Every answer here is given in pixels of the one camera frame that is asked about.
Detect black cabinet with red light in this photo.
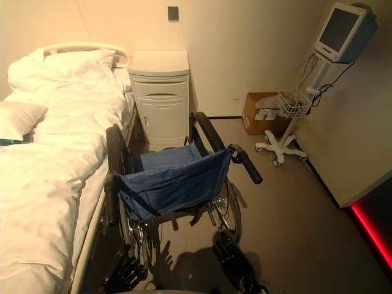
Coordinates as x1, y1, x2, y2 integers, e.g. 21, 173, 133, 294
349, 176, 392, 278

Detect small grey-white pillow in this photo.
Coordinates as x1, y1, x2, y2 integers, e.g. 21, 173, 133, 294
0, 100, 49, 142

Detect white wire basket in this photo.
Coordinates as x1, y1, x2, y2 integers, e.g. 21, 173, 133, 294
275, 88, 312, 119

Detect large white pillow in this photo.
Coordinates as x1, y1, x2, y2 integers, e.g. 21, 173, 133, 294
7, 47, 116, 92

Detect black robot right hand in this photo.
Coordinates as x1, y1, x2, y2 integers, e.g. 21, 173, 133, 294
213, 232, 246, 271

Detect white duvet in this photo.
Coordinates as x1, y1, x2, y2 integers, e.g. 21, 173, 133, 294
0, 69, 131, 294

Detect white bedside cabinet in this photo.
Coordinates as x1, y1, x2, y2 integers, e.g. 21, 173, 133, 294
127, 50, 190, 153

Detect patient monitor with screen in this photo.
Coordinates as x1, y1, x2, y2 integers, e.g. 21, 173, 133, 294
314, 1, 379, 65

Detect blue seat black wheelchair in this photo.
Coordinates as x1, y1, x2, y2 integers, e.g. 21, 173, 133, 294
104, 111, 263, 272

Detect white hospital bed frame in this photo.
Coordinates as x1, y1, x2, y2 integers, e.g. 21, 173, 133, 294
41, 42, 145, 294

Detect white papers in box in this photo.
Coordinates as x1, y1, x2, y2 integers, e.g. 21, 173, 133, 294
256, 107, 278, 121

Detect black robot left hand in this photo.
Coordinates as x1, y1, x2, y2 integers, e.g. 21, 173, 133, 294
103, 244, 147, 293

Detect black monitor cable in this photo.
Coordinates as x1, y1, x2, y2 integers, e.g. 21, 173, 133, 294
307, 59, 358, 113

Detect white wheeled monitor stand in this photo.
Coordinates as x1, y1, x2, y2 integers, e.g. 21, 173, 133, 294
255, 51, 331, 168

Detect brown cardboard box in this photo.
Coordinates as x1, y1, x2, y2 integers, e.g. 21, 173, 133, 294
241, 91, 292, 136

